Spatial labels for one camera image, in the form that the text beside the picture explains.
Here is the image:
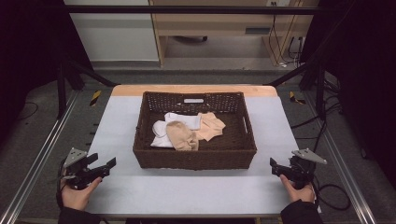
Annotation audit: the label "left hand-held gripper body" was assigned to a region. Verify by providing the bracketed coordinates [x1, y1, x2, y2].
[62, 147, 104, 191]

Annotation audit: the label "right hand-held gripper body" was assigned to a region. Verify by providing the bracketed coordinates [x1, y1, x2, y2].
[287, 147, 329, 190]

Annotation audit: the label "brown woven basket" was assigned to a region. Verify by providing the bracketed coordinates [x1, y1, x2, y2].
[132, 91, 259, 171]

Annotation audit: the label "white sock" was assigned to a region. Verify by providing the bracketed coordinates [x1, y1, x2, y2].
[149, 119, 175, 149]
[163, 111, 204, 132]

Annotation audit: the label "beige sock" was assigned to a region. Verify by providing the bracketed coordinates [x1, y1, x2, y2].
[194, 111, 227, 143]
[165, 120, 200, 152]

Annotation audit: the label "person's left hand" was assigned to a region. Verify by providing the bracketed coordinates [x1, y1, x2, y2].
[61, 175, 104, 212]

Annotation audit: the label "person's right hand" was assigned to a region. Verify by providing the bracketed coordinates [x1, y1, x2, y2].
[278, 174, 317, 204]

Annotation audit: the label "yellow black tape strip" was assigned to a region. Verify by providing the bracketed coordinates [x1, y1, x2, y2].
[89, 90, 103, 107]
[289, 91, 306, 105]

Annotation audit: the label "light grey table mat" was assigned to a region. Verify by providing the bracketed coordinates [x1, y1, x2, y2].
[85, 95, 301, 217]

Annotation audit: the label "wooden table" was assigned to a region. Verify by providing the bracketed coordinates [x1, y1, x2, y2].
[110, 84, 278, 98]

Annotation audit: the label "dark curtain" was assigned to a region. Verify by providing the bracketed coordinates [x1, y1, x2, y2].
[300, 0, 396, 188]
[0, 0, 94, 144]

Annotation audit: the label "white cabinet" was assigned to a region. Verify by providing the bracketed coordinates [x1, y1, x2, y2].
[63, 0, 161, 63]

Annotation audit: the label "wooden desk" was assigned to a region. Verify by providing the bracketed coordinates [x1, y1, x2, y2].
[148, 0, 319, 68]

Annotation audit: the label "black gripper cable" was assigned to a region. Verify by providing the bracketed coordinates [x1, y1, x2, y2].
[312, 174, 352, 212]
[55, 158, 67, 210]

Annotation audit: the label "aluminium rail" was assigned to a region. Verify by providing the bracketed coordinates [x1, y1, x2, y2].
[302, 91, 378, 224]
[0, 89, 81, 224]

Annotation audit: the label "black floor cables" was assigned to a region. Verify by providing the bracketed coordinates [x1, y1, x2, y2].
[290, 78, 344, 153]

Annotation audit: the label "black frame strut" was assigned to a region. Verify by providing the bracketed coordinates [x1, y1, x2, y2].
[262, 59, 327, 120]
[56, 54, 120, 119]

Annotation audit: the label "black cables at desk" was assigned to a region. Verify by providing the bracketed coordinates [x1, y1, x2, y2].
[268, 1, 305, 68]

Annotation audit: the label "black horizontal frame bar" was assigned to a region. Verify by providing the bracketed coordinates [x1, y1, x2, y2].
[63, 5, 326, 16]

